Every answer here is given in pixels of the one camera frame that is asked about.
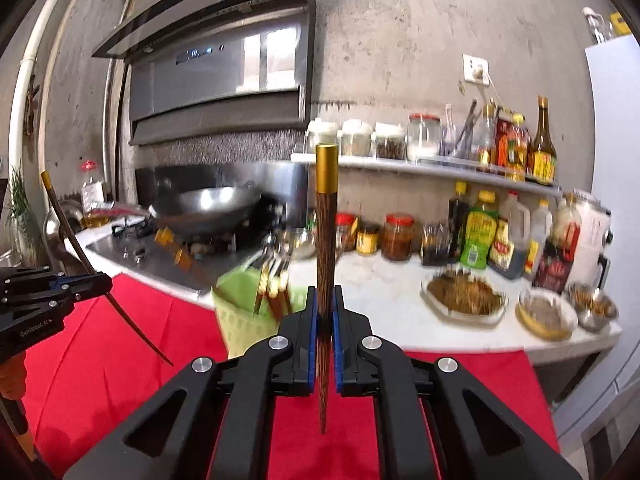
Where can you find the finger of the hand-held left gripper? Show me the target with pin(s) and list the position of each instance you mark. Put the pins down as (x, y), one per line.
(90, 285)
(25, 280)

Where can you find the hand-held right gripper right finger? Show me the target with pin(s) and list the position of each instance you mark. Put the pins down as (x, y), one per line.
(338, 350)

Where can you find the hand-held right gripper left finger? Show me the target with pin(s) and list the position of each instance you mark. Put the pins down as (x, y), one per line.
(313, 340)

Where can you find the green plastic utensil holder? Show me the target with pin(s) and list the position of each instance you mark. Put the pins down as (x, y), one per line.
(240, 320)

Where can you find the steel gas stove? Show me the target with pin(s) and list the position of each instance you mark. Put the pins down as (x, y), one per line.
(130, 255)

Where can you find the chopsticks in basket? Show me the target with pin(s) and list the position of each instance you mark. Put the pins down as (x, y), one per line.
(277, 300)

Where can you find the steel pot lid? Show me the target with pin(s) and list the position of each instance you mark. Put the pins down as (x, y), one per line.
(57, 225)

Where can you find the green onion plant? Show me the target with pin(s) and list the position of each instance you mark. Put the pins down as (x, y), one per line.
(20, 210)

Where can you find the oil bottle red cap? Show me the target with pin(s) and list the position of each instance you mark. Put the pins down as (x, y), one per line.
(92, 200)

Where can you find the small steel bowl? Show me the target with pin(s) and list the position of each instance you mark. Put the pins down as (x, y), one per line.
(300, 242)

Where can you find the red lid sauce jar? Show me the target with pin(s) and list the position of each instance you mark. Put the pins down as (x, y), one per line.
(346, 232)

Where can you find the yellow label jar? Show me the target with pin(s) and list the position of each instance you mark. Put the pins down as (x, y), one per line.
(368, 240)

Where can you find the red cloth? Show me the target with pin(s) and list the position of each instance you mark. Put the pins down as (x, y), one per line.
(125, 400)

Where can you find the large red lid jar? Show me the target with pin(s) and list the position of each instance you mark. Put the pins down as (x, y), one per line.
(398, 240)

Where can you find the white plate of food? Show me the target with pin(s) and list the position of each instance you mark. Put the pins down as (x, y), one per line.
(465, 295)

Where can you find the dark glass jar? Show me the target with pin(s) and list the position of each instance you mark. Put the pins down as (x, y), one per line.
(435, 247)

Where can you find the steel wok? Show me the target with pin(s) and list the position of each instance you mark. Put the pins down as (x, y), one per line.
(210, 207)

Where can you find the dark soy sauce bottle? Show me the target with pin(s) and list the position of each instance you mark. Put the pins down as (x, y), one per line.
(457, 225)

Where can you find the green plastic bottle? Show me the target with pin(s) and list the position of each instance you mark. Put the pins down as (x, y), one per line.
(478, 232)

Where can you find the white pipe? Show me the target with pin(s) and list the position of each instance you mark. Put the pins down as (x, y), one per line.
(21, 90)

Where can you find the large dark sauce jug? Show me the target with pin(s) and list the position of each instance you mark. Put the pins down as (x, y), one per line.
(507, 245)

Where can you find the white lid spice jar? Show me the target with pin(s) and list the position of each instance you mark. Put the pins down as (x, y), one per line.
(356, 140)
(390, 145)
(320, 132)

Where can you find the yellow rim bowl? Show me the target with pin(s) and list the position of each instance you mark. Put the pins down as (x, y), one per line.
(547, 312)

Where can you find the glass jar red lid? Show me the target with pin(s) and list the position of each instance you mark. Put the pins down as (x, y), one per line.
(423, 140)

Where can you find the clear jug yellow label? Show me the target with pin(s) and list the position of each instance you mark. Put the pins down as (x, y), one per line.
(537, 240)

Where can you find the dark red packet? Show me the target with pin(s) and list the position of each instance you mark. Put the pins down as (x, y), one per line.
(554, 267)

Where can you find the grey range hood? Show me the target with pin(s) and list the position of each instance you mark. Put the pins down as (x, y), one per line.
(215, 75)

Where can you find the clear utensil cup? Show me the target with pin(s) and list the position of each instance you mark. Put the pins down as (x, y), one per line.
(460, 135)

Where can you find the small sauce bottle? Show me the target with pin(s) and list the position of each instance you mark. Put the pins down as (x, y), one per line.
(486, 145)

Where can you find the steel bowl of food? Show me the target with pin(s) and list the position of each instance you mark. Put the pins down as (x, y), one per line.
(593, 307)

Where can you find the clear plastic jar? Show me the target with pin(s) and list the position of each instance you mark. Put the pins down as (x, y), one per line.
(565, 220)

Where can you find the yellow oil bottle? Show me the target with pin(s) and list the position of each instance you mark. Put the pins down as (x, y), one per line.
(518, 152)

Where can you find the dark red box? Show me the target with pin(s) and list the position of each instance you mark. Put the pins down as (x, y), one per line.
(502, 130)

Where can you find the white kitchen appliance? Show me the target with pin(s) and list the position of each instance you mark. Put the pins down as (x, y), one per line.
(592, 240)

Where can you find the brown bottle yellow label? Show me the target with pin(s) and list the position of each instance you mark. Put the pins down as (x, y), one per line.
(544, 160)

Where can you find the white refrigerator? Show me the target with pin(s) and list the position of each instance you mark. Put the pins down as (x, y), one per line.
(615, 160)

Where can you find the clear spray bottle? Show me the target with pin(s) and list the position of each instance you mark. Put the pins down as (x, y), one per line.
(597, 27)

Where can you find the yellow box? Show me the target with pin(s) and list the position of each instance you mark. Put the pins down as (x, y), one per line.
(621, 24)

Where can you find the white wall shelf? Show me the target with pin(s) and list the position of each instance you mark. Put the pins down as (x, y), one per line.
(400, 164)

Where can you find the white wall socket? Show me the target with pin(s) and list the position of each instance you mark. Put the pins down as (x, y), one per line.
(475, 67)

